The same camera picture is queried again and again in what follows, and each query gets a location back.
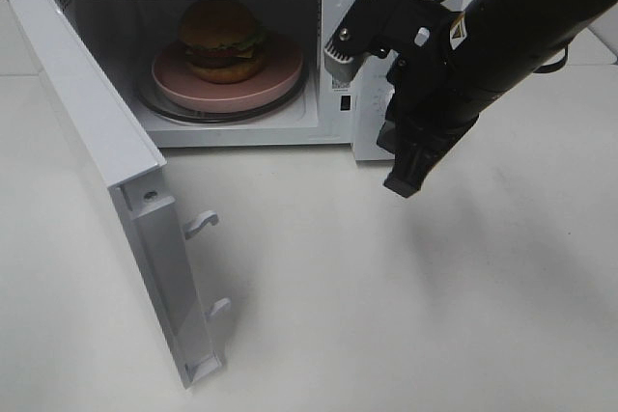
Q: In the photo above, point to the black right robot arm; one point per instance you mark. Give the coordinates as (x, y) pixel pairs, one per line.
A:
(450, 66)

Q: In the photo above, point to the white microwave oven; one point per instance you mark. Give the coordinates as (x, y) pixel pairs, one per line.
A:
(98, 55)

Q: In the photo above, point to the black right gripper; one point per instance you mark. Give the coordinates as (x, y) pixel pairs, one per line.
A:
(402, 79)

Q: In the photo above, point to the burger with bun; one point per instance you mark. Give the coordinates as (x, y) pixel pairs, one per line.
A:
(224, 43)

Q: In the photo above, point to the white microwave door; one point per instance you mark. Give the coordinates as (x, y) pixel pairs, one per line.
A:
(122, 157)

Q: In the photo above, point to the pink round plate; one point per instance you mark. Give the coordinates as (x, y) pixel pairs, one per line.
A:
(273, 71)

